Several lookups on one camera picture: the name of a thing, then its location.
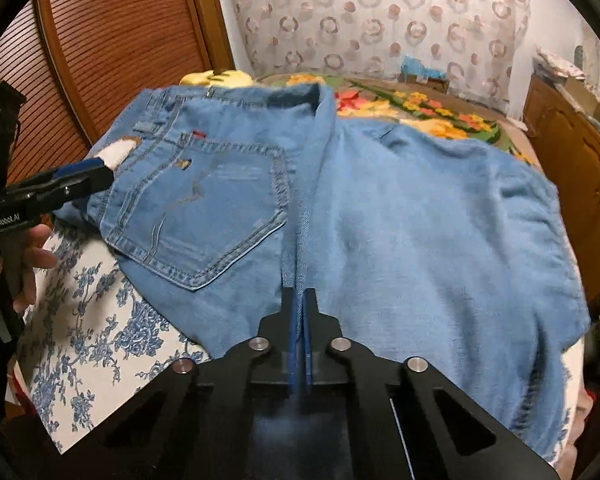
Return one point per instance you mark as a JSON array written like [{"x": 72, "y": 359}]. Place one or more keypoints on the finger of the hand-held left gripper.
[
  {"x": 82, "y": 166},
  {"x": 92, "y": 182}
]

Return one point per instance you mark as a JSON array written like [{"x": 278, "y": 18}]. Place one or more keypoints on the person's left hand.
[{"x": 32, "y": 255}]

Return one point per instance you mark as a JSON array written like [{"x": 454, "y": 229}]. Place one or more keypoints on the colourful floral blanket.
[{"x": 420, "y": 105}]

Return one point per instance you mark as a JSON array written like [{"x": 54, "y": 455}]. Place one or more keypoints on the yellow pillow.
[{"x": 215, "y": 78}]

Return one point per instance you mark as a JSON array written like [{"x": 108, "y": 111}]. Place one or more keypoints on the white blue floral bed sheet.
[{"x": 95, "y": 320}]

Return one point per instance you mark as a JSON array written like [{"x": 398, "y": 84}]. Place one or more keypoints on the clutter on cabinet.
[{"x": 570, "y": 80}]

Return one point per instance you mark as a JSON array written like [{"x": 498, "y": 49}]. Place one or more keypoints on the blue denim pants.
[{"x": 380, "y": 210}]

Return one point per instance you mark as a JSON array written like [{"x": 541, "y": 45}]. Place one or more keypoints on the circle print curtain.
[{"x": 380, "y": 15}]

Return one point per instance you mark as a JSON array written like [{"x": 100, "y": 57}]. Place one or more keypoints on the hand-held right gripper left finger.
[{"x": 295, "y": 345}]

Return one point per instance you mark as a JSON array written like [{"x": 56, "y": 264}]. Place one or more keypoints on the wooden cabinet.
[{"x": 575, "y": 160}]

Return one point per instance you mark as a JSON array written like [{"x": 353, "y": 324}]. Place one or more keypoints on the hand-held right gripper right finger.
[{"x": 309, "y": 345}]

